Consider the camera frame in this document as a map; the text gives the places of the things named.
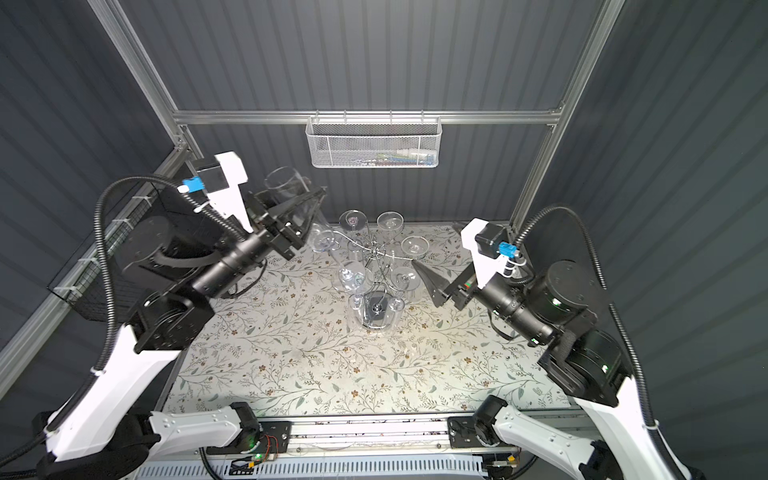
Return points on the items in white basket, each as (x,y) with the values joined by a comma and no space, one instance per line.
(398,158)

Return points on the white mesh wall basket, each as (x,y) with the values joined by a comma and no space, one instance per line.
(334,145)

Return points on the clear wine glass front sticker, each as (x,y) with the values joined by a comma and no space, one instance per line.
(355,280)

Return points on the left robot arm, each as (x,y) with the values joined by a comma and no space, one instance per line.
(98,433)

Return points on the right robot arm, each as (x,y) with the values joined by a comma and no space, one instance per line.
(556,311)

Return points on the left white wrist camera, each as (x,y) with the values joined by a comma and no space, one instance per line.
(219,177)

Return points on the black wire wall basket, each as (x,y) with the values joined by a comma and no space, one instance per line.
(79,282)

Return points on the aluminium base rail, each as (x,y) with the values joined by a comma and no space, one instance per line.
(425,433)

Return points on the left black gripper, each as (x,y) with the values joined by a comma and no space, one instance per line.
(277,233)

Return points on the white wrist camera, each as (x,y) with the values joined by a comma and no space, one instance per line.
(219,177)
(491,250)

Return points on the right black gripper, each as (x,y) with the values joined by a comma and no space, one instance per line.
(438,286)

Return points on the chrome wine glass rack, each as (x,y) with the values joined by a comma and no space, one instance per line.
(378,313)

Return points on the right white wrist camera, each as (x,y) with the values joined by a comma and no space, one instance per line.
(491,250)

